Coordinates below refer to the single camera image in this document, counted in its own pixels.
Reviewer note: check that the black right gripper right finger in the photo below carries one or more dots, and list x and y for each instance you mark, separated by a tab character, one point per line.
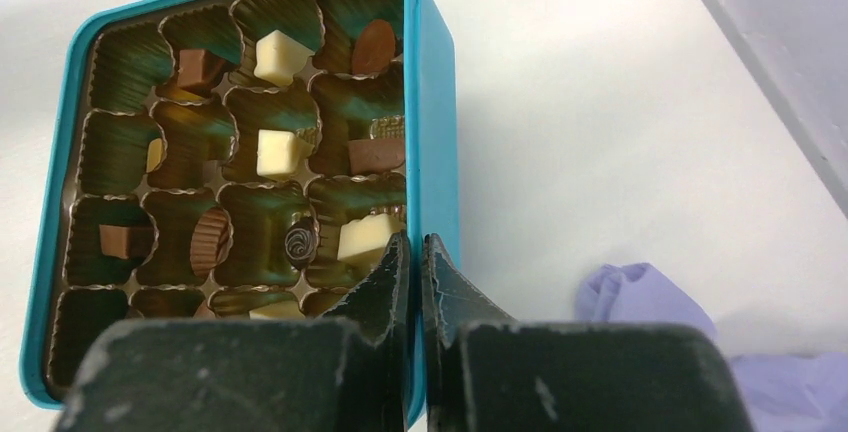
487	371

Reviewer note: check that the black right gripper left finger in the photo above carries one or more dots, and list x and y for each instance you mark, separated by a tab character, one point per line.
347	370

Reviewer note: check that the white chocolate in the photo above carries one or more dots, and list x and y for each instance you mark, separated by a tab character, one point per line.
279	58
362	242
280	154
282	310

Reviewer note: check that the dark spiral chocolate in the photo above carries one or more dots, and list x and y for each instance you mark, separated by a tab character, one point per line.
301	242

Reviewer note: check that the milk fluted cup chocolate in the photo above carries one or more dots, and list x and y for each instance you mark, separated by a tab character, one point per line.
208	241

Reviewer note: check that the teal chocolate box with dividers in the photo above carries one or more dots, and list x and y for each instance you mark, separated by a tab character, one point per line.
182	70

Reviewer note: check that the milk square chocolate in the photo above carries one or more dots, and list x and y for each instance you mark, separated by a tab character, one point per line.
126	242

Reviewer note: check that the brown rectangular chocolate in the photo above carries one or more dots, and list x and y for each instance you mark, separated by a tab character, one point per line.
374	156

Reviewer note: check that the caramel rectangular chocolate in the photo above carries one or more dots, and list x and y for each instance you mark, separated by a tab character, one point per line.
155	154

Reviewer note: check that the round milk chocolate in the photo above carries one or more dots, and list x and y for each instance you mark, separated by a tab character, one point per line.
374	49

